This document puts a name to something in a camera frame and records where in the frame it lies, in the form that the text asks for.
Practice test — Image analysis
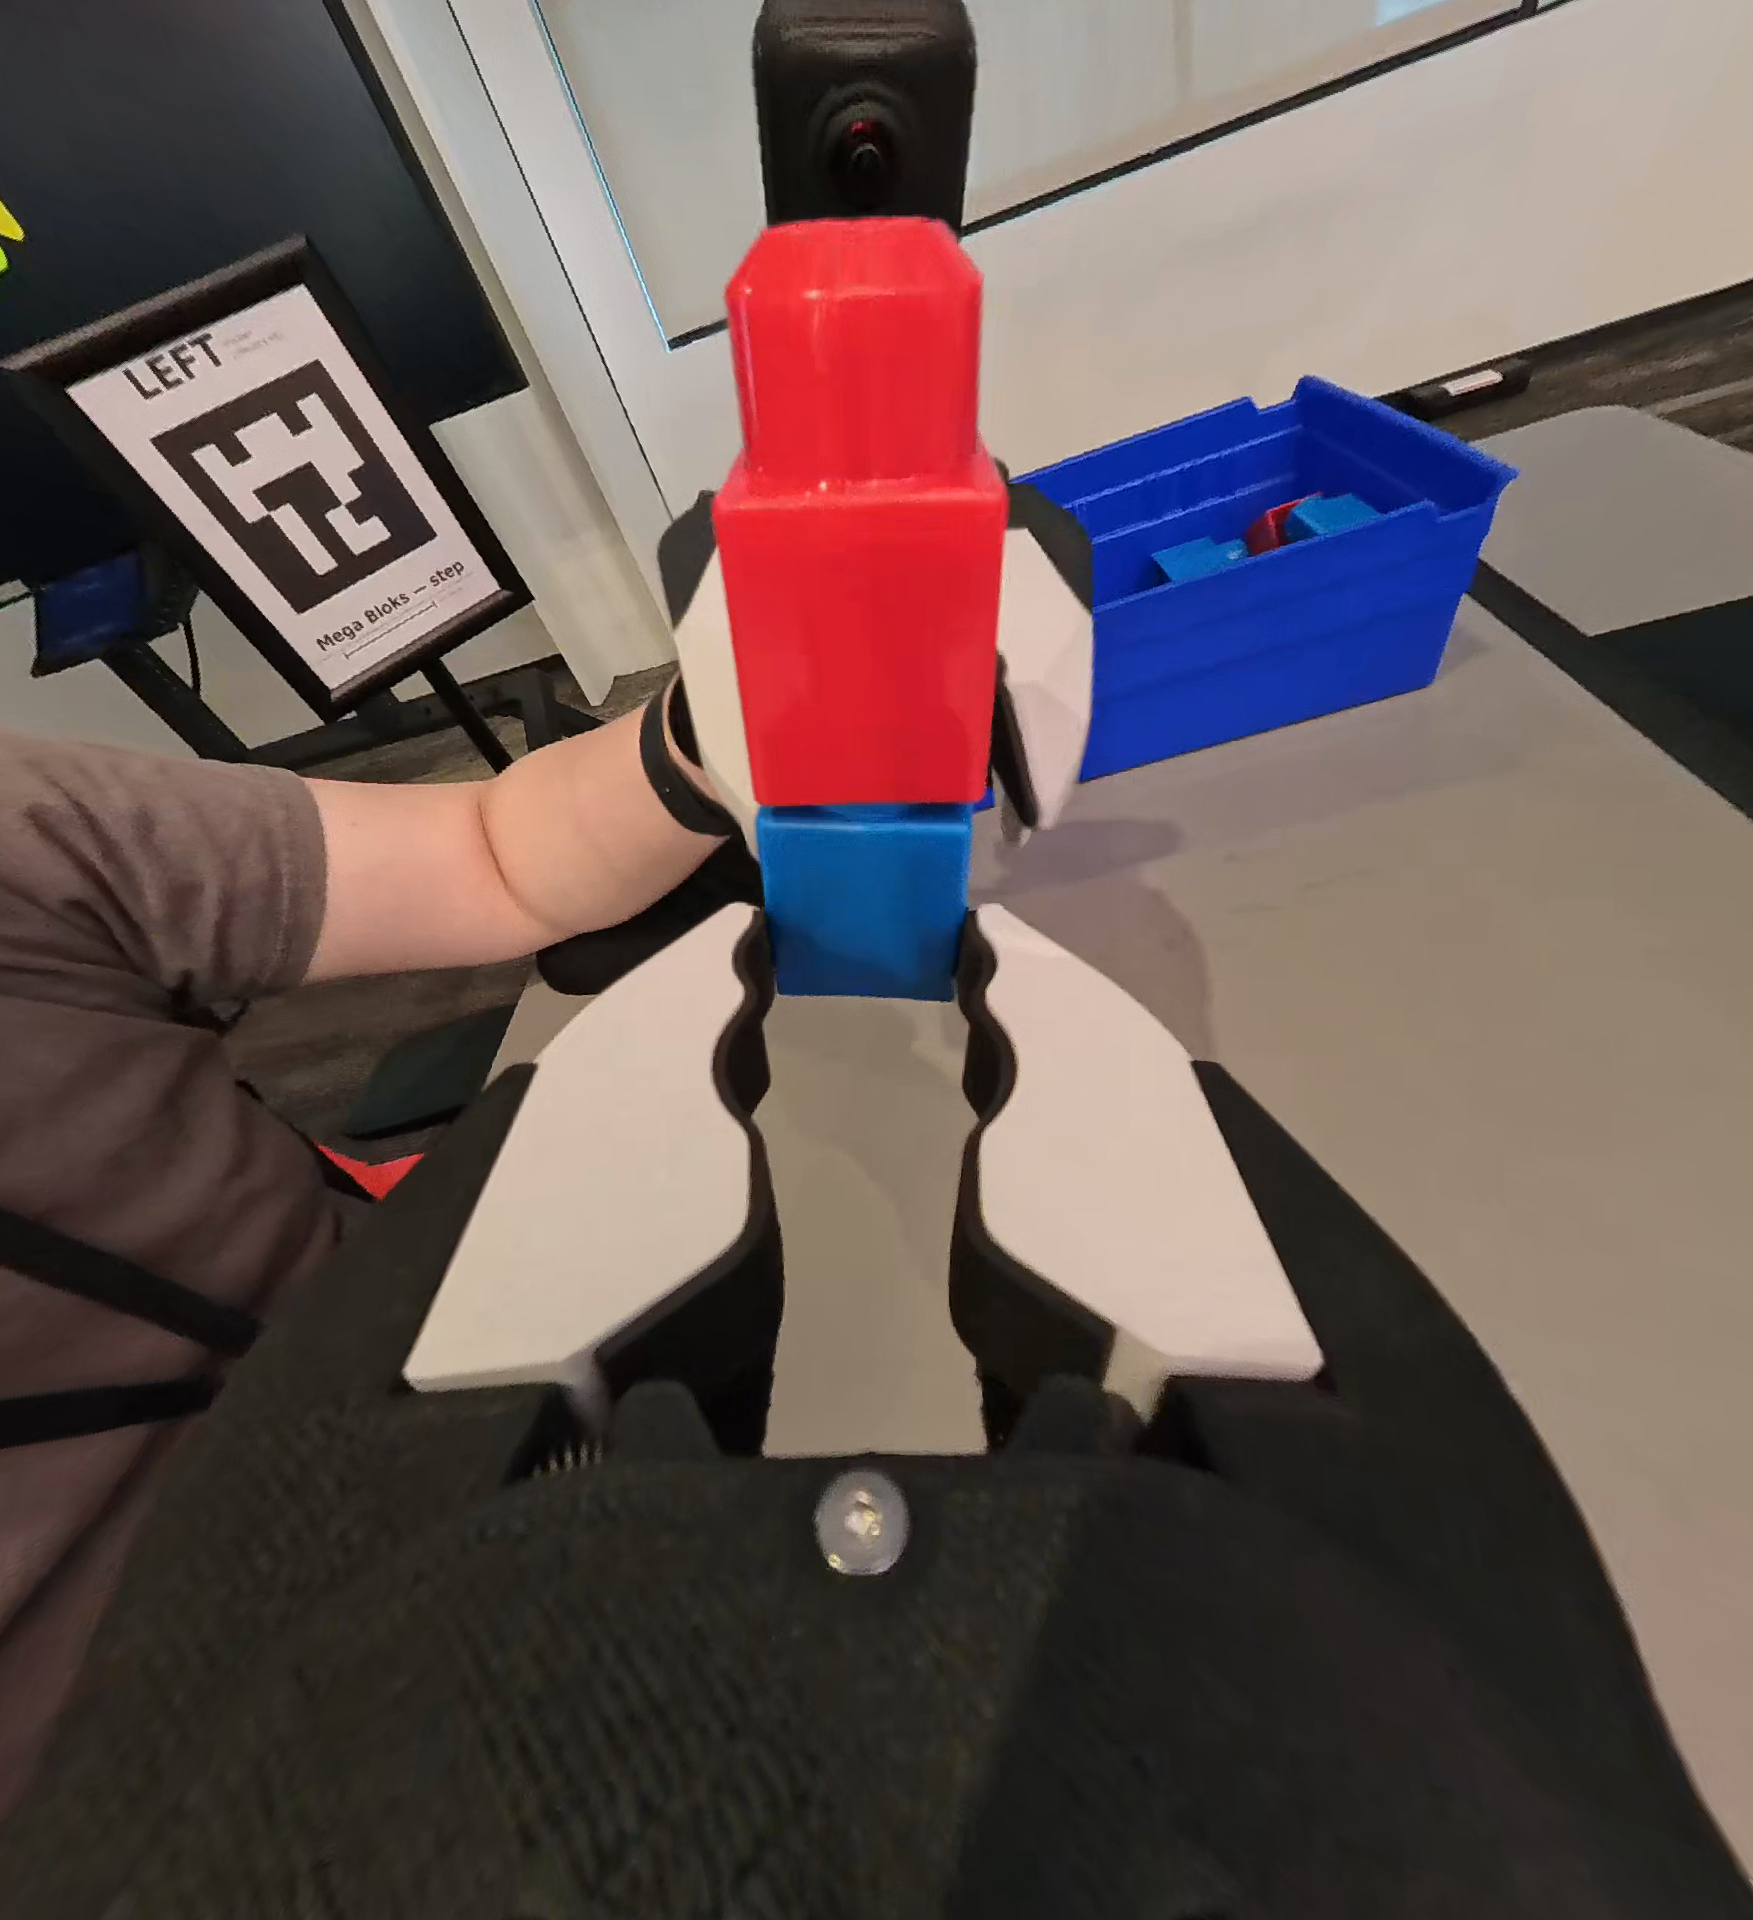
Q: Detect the framed marker code sign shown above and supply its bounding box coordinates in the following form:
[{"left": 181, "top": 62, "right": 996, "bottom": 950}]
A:
[{"left": 0, "top": 237, "right": 532, "bottom": 723}]

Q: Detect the blue plastic bin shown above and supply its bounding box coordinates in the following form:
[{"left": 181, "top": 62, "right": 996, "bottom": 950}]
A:
[{"left": 1018, "top": 374, "right": 1521, "bottom": 783}]

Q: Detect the large black display panel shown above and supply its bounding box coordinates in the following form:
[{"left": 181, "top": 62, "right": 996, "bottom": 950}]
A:
[{"left": 0, "top": 0, "right": 531, "bottom": 619}]

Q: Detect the pile of colourful toy blocks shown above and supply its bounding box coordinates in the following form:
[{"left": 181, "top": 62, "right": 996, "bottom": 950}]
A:
[{"left": 1152, "top": 492, "right": 1381, "bottom": 588}]

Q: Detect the small black flat device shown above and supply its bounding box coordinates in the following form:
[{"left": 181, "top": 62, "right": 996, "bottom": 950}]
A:
[{"left": 1392, "top": 356, "right": 1535, "bottom": 420}]

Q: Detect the black sign easel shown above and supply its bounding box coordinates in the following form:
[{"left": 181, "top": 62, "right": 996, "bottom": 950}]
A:
[{"left": 110, "top": 645, "right": 592, "bottom": 775}]

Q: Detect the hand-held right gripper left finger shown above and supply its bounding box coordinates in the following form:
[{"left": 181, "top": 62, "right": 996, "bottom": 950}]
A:
[{"left": 398, "top": 904, "right": 789, "bottom": 1454}]

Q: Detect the black armrest pad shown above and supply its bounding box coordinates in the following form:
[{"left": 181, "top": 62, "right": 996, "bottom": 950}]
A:
[{"left": 535, "top": 840, "right": 764, "bottom": 996}]

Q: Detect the black desk mat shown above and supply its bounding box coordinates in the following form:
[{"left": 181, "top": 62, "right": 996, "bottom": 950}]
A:
[{"left": 1597, "top": 585, "right": 1753, "bottom": 888}]

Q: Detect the black wristwatch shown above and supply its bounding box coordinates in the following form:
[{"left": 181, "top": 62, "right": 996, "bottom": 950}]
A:
[{"left": 639, "top": 674, "right": 742, "bottom": 840}]

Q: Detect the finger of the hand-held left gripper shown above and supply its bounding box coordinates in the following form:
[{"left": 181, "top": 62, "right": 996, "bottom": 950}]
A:
[
  {"left": 988, "top": 503, "right": 1099, "bottom": 834},
  {"left": 670, "top": 577, "right": 764, "bottom": 843}
]

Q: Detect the blue two-stud block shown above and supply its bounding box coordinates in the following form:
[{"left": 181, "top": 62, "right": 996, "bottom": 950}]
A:
[{"left": 752, "top": 802, "right": 974, "bottom": 1002}]

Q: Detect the red one-stud block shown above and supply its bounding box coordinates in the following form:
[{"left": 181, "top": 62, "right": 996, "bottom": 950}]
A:
[{"left": 710, "top": 216, "right": 1010, "bottom": 812}]

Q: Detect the black neck strap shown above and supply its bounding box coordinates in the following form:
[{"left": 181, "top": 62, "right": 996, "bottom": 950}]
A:
[{"left": 0, "top": 1170, "right": 262, "bottom": 1465}]

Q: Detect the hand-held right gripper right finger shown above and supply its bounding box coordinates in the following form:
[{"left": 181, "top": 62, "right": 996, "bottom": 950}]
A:
[{"left": 950, "top": 904, "right": 1329, "bottom": 1454}]

